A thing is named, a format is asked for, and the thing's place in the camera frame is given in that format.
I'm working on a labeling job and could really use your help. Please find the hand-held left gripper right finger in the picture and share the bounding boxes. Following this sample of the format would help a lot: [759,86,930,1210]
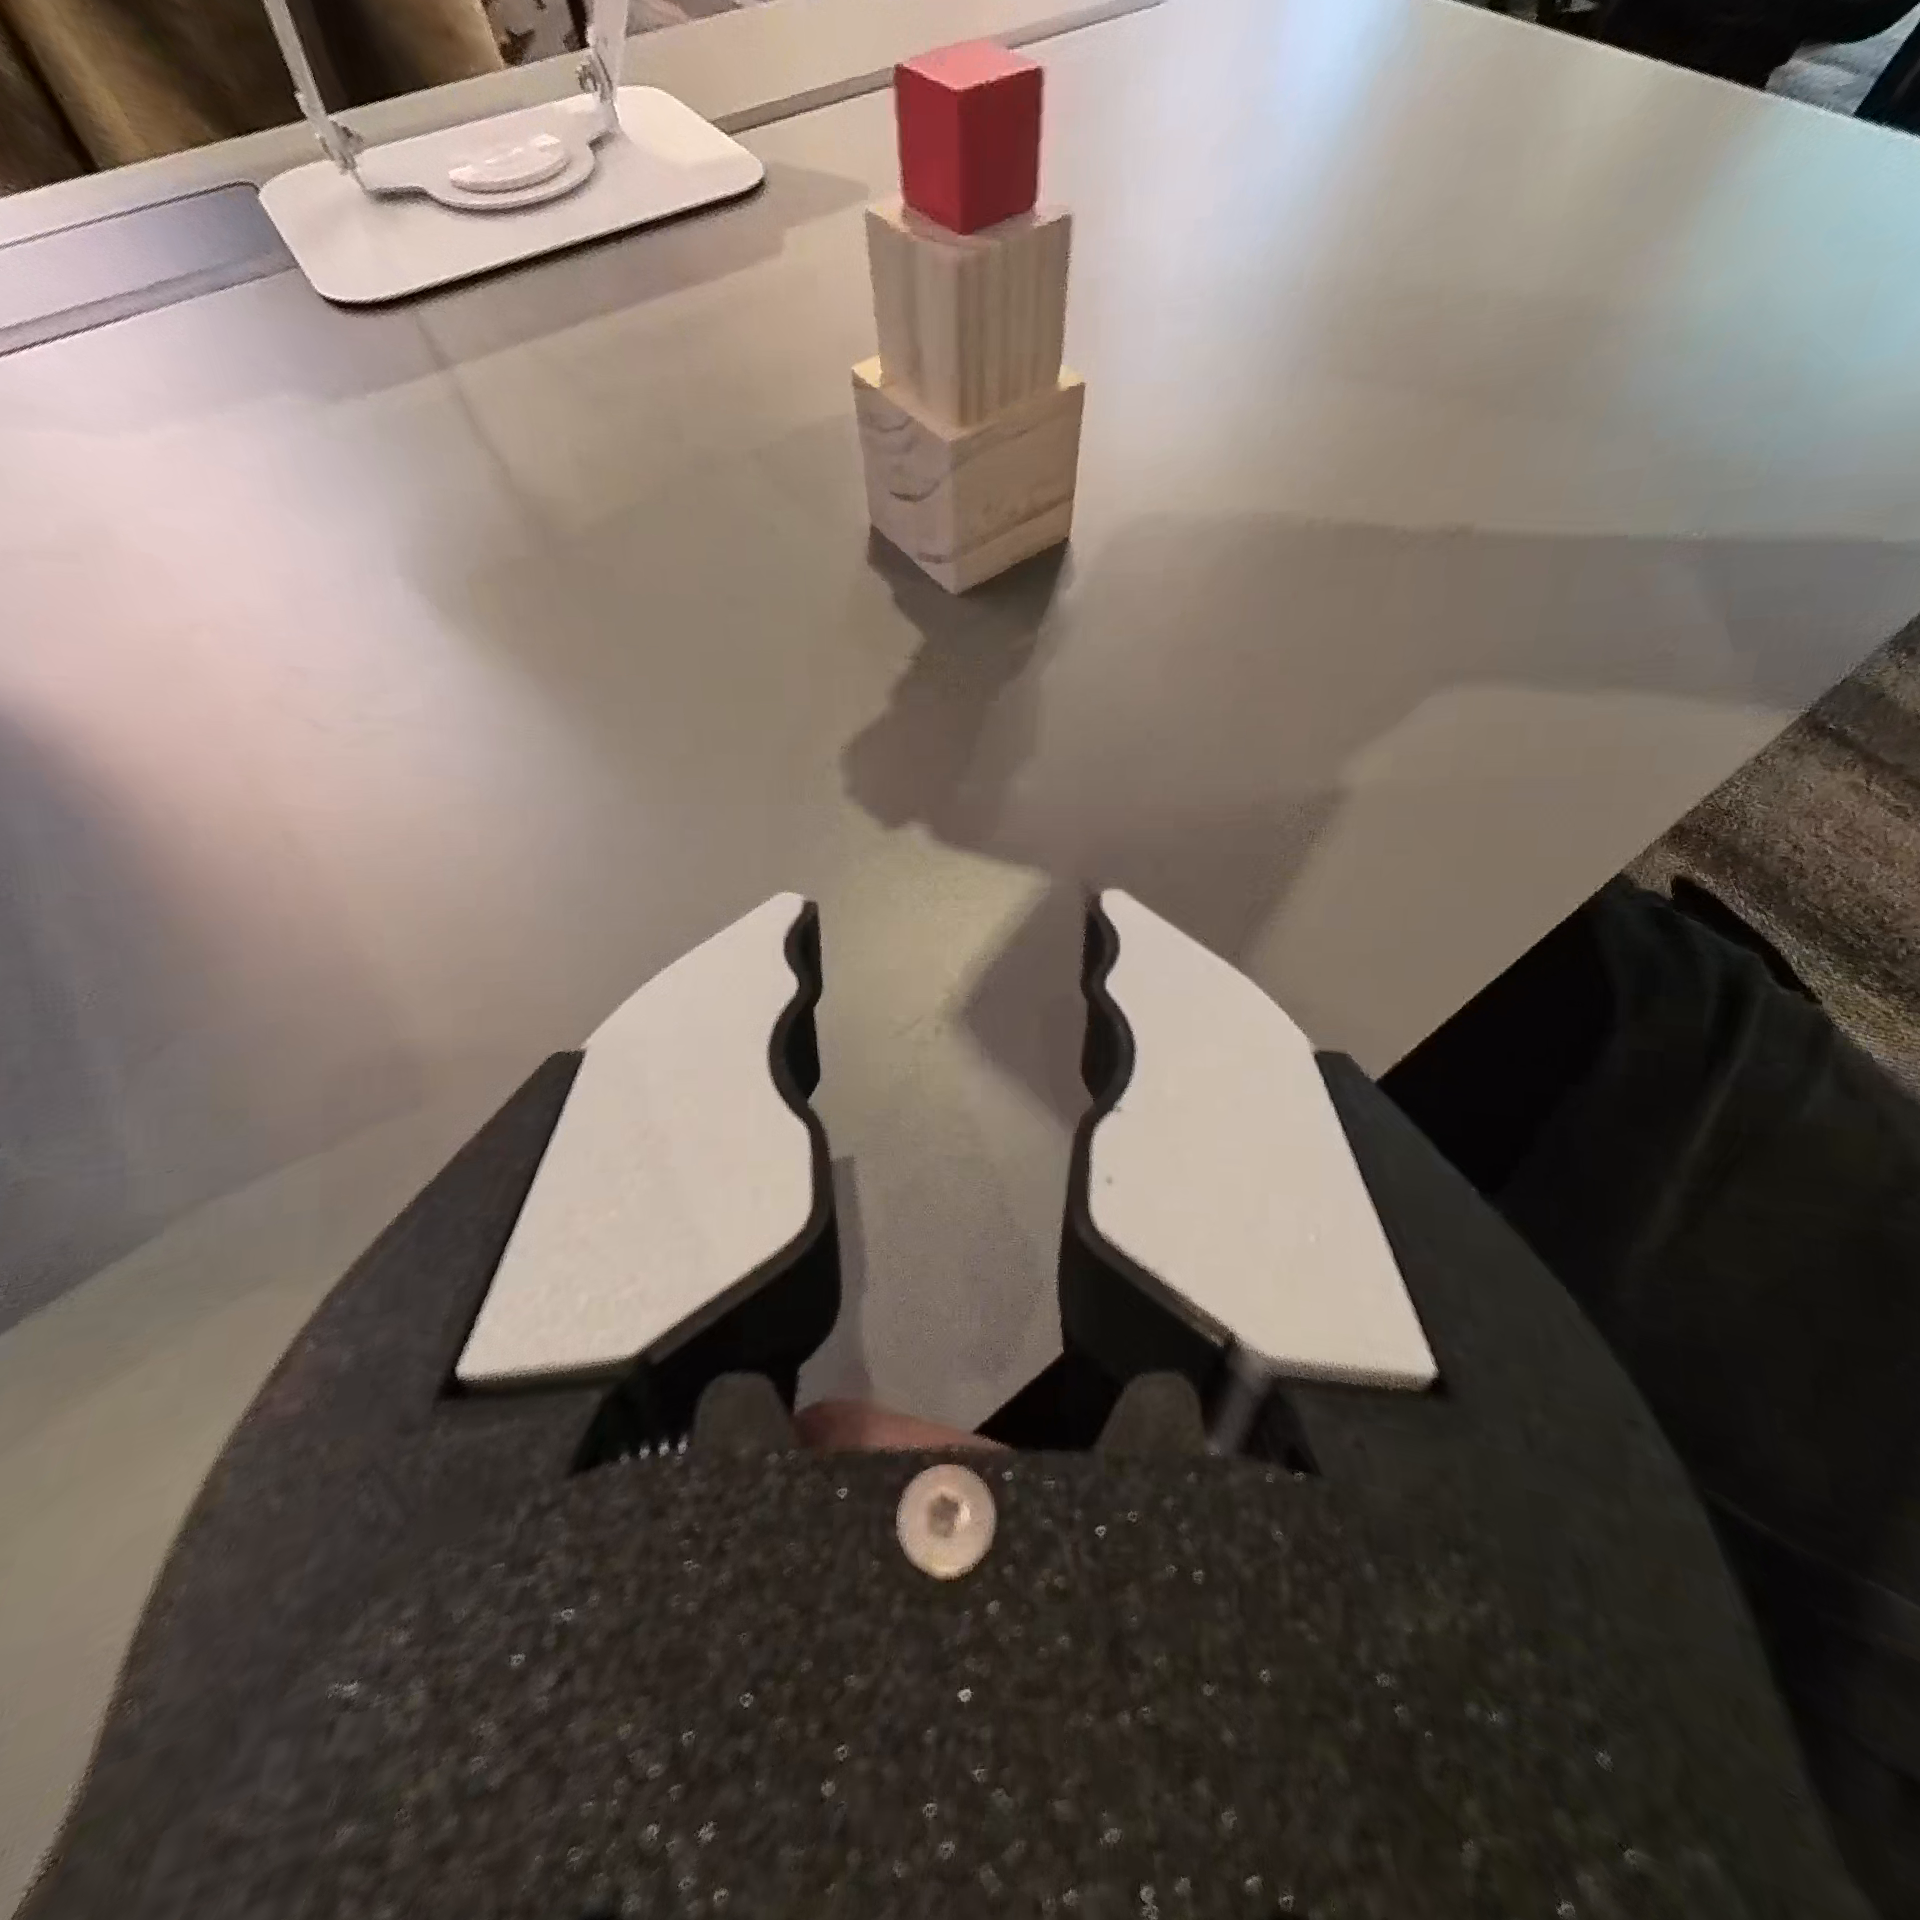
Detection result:
[1058,884,1442,1427]

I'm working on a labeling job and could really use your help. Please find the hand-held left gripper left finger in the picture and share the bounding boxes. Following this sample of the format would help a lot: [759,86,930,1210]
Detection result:
[451,891,838,1427]

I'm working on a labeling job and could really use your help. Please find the brown curtain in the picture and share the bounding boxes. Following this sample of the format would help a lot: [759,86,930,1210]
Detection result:
[0,0,512,189]

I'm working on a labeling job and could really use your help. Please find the medium plain wooden cube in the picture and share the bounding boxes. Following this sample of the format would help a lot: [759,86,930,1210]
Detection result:
[864,205,1075,429]

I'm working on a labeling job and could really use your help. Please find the person's legs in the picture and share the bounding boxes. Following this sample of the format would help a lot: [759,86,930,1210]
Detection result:
[1379,877,1920,1817]

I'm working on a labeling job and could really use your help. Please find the small red wooden cube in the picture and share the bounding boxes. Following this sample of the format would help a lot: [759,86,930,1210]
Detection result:
[896,45,1045,241]

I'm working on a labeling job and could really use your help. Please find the large plain wooden cube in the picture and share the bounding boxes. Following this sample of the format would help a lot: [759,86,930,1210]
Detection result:
[851,357,1085,597]

